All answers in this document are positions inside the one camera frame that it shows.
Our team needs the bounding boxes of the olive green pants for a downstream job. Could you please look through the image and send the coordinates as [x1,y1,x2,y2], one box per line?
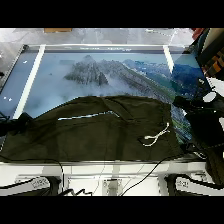
[0,94,185,164]

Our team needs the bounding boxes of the silver frame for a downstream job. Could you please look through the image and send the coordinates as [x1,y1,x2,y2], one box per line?
[0,160,224,197]

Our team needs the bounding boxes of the black cable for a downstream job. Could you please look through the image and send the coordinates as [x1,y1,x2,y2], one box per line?
[120,153,184,197]
[0,154,95,197]

